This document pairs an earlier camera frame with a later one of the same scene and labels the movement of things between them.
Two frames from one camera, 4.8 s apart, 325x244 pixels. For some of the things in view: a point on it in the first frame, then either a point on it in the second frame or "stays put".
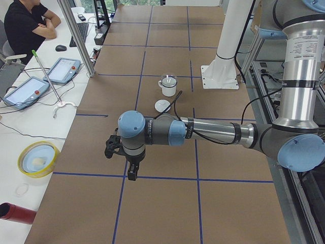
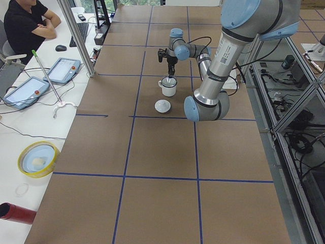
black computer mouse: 60,48 stays put
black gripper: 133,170 → 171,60
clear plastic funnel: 169,82 stays put
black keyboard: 83,27 stays put
